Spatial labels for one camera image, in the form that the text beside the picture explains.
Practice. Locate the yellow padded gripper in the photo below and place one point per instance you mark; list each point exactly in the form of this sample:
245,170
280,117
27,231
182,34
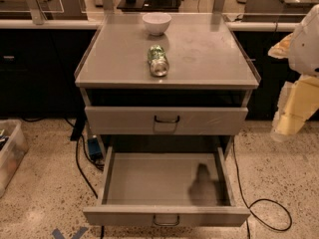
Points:
306,50

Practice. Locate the grey drawer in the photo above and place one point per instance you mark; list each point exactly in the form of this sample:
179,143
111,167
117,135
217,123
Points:
166,190
156,120

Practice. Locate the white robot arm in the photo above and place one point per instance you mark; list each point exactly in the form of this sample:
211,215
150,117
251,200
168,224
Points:
309,28

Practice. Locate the grey drawer cabinet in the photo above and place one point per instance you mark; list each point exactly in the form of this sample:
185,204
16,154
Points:
207,69

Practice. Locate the green soda can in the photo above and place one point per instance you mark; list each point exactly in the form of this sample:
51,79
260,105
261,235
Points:
157,61

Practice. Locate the white ceramic bowl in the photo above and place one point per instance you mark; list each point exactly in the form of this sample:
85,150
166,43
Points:
157,23

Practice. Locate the blue power box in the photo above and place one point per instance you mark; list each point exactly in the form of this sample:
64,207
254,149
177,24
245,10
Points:
94,148

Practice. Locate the clear plastic storage bin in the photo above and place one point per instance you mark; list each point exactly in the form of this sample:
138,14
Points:
13,148

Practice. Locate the white counter rail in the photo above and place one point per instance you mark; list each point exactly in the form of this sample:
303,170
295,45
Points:
80,24

